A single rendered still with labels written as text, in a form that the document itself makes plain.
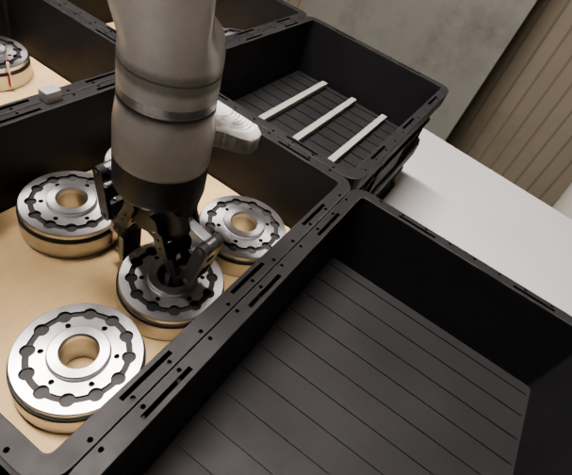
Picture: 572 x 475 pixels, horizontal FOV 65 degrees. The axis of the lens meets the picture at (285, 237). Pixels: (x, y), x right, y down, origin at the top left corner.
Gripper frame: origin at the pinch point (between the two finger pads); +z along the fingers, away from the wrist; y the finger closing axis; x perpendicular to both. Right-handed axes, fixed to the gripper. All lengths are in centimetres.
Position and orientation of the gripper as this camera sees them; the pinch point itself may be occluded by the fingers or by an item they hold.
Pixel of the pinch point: (151, 264)
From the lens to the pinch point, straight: 47.5
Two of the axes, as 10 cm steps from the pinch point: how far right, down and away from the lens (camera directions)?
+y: 7.9, 5.6, -2.4
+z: -2.7, 6.7, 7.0
